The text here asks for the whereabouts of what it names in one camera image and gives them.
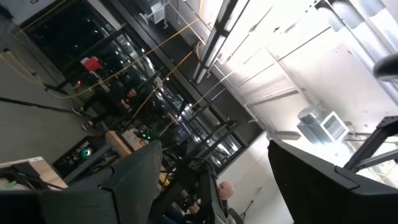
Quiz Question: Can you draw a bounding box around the black dome fixture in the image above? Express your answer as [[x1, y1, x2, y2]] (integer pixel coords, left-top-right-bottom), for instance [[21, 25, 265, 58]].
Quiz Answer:
[[372, 53, 398, 83]]

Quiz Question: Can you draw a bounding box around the black aluminium table frame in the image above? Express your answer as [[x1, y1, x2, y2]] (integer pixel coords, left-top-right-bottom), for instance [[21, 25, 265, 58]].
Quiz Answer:
[[343, 115, 398, 172]]

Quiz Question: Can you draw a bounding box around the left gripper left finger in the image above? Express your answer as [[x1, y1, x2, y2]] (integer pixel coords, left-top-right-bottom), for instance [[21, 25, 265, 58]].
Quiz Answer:
[[37, 139, 164, 224]]

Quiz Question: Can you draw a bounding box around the person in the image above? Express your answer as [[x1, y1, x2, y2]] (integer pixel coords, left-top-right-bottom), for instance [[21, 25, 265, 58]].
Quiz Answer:
[[217, 181, 246, 224]]

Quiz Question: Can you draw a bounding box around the tan cardboard box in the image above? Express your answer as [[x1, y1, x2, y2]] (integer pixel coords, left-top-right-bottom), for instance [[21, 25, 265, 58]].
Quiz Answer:
[[104, 129, 149, 158]]

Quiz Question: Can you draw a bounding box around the yellow hanging cable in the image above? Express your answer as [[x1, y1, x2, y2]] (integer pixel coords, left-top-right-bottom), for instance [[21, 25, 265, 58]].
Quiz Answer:
[[0, 17, 201, 101]]

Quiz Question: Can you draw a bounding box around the black computer case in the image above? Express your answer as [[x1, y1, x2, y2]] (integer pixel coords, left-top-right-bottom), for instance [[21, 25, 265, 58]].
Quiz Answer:
[[52, 136, 108, 180]]

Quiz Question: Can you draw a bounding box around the red box fixture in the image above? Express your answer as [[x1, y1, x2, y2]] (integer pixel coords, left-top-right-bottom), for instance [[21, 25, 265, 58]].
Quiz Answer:
[[81, 56, 103, 73]]

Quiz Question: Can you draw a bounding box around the long ceiling light fixture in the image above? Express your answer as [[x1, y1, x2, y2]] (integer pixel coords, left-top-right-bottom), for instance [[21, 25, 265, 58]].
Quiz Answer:
[[192, 0, 251, 85]]

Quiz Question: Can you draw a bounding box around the white ventilation unit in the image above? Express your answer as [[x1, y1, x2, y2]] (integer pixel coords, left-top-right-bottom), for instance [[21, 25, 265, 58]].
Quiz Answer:
[[296, 105, 351, 146]]

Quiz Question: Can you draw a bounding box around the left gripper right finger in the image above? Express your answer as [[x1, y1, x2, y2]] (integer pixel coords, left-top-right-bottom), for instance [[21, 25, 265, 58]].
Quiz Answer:
[[267, 139, 398, 224]]

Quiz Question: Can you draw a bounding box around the silver ventilation duct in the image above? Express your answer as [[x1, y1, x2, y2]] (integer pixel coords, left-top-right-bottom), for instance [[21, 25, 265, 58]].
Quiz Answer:
[[315, 0, 398, 105]]

